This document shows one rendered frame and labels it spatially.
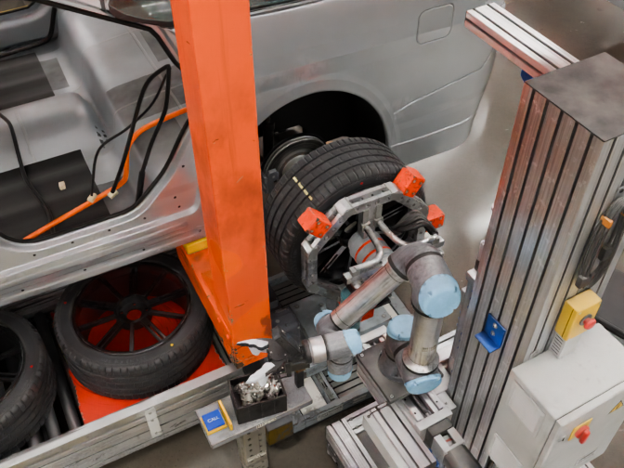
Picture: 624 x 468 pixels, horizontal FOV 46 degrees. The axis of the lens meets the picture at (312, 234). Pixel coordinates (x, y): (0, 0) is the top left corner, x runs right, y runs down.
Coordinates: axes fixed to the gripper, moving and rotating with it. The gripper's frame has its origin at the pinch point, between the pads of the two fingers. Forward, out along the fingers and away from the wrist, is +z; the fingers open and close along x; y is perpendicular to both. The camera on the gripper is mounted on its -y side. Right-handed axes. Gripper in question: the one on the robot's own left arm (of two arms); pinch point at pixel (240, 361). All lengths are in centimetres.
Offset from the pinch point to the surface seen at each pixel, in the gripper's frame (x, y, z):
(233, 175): 42, -34, -9
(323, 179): 77, -2, -46
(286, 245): 71, 20, -29
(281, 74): 102, -34, -38
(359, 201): 66, 3, -57
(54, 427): 66, 89, 74
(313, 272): 64, 31, -37
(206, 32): 35, -83, -6
